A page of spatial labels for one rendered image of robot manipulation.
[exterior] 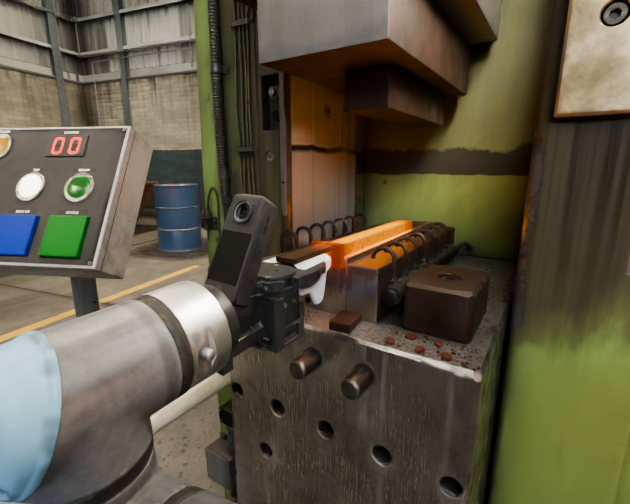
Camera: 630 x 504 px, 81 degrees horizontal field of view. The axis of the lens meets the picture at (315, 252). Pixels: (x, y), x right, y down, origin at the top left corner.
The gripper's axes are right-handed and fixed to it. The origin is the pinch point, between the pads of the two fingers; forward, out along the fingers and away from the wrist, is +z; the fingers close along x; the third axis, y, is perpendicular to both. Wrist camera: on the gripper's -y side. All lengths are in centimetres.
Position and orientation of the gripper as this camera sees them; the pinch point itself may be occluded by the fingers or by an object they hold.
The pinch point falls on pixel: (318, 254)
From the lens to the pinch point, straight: 50.1
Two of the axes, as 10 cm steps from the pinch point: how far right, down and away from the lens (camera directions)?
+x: 8.3, 1.3, -5.4
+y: 0.2, 9.7, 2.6
